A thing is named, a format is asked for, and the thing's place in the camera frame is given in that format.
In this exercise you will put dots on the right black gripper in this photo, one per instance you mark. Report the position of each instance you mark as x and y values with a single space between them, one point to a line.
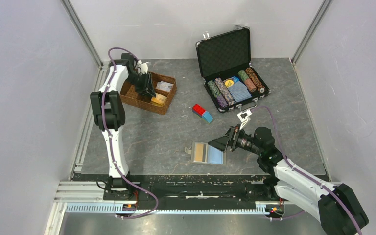
232 136

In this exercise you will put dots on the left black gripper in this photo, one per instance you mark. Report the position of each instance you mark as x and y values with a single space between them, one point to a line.
147 88

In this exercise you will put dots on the gold credit card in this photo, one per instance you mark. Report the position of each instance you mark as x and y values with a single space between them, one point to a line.
158 100
199 152

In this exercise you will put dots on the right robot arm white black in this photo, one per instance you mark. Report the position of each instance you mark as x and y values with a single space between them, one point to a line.
335 207

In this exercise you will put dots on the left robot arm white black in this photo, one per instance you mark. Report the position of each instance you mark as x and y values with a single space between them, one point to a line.
109 115

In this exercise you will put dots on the silver VIP cards stack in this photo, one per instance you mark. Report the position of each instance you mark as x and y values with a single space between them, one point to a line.
162 88

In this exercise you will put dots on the blue playing card deck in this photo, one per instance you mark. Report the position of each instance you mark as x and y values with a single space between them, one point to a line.
239 92

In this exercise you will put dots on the blue toy brick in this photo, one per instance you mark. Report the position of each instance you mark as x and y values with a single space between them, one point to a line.
206 116

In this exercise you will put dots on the purple poker chip row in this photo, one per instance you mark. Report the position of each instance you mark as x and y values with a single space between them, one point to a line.
225 92

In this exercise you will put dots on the red toy brick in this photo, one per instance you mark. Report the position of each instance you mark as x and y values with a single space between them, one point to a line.
197 109

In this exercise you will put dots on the green poker chip row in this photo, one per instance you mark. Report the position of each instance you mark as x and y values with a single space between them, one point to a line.
217 94

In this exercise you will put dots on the yellow dealer button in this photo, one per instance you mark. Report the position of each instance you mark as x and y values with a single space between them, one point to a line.
229 82

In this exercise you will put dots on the green pink chip row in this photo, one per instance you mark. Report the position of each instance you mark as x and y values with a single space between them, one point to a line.
247 81

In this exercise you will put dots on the brown poker chip row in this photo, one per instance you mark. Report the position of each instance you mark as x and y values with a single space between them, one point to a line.
255 79

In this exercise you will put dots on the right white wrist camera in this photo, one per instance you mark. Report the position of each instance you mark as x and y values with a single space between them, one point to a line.
244 117

